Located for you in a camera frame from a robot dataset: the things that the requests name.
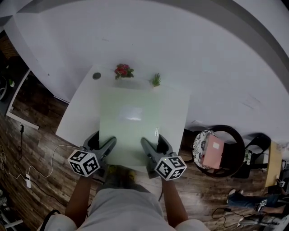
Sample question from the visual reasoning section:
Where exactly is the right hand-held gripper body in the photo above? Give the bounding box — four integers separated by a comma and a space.
146, 152, 188, 181

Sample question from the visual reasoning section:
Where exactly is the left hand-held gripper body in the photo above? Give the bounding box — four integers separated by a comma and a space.
67, 145, 107, 179

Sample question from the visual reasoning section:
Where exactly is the pale green box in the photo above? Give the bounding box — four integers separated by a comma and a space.
99, 87, 162, 167

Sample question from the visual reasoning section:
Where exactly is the person's left forearm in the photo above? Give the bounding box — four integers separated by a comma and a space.
65, 175, 93, 228

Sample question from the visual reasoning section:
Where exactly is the person's right forearm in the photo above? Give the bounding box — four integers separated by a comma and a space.
162, 179, 189, 228

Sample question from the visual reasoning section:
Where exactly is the floral seat cushion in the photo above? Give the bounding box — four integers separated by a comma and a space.
193, 129, 217, 170

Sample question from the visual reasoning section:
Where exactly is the white table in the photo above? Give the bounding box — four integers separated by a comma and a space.
55, 64, 191, 173

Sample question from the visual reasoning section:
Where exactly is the pink file box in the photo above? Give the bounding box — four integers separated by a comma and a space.
200, 134, 225, 170

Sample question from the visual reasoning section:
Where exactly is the person's light grey clothing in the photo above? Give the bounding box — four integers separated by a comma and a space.
42, 187, 212, 231

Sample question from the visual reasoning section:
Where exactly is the small green potted plant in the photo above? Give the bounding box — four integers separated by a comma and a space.
149, 72, 162, 88

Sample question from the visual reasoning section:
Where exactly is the dark round-back chair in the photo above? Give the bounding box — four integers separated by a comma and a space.
184, 125, 246, 179

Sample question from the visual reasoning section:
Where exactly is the red flower pot plant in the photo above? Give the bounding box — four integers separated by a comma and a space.
114, 63, 135, 81

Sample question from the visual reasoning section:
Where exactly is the black desk with white legs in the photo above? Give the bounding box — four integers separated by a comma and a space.
0, 67, 40, 130

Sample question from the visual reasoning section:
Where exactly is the black folding chair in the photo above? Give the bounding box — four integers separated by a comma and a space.
237, 134, 271, 179

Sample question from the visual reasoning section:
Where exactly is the tan cardboard board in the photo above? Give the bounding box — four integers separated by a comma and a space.
264, 141, 283, 188

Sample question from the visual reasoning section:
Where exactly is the white floor cable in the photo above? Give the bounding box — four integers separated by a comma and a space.
0, 144, 79, 181

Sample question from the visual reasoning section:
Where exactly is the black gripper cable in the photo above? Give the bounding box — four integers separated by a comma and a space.
42, 209, 61, 231

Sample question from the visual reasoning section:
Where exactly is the black floor cable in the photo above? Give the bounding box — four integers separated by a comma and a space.
17, 124, 68, 206

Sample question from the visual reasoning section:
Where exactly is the black thin cable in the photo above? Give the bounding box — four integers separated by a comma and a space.
211, 207, 278, 226

